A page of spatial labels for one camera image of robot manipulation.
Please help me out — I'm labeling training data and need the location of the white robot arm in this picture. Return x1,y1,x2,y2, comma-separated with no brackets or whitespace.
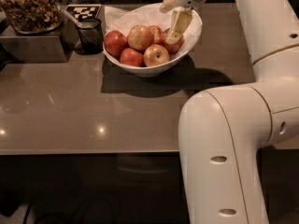
178,0,299,224

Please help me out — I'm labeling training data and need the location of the top centre yellow-red apple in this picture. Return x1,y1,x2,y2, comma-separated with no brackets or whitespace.
127,25,154,51

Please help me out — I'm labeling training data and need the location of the black mesh cup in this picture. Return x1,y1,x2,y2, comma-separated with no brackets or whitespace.
77,19,103,54

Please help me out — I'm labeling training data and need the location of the grey metal box stand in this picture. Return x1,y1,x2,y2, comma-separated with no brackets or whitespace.
0,16,85,63

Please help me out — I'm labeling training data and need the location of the yellow-red apple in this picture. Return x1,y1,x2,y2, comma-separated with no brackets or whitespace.
143,44,170,67
127,25,154,51

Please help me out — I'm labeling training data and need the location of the glass jar of nuts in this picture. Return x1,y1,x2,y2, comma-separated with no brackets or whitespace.
0,0,63,35

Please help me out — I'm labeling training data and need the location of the black white fiducial marker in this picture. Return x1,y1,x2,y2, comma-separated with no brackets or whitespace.
66,4,101,21

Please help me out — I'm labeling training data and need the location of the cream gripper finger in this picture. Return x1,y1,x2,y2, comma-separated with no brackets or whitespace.
159,0,178,13
166,8,192,45

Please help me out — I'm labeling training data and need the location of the back small red apple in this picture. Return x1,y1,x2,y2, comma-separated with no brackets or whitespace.
149,25,163,44

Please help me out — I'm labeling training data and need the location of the white paper liner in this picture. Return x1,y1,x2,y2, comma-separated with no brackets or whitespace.
105,3,202,47

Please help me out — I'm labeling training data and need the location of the black floor cable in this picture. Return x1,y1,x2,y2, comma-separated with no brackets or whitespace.
21,189,122,224

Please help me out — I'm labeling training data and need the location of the white utensil in cup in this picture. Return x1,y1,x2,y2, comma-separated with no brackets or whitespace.
64,10,83,28

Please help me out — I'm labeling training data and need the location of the white ceramic bowl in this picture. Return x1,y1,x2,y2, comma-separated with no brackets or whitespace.
102,2,204,78

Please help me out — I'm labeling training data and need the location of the front centre yellow-red apple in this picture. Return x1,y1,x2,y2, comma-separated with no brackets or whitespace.
143,44,170,67

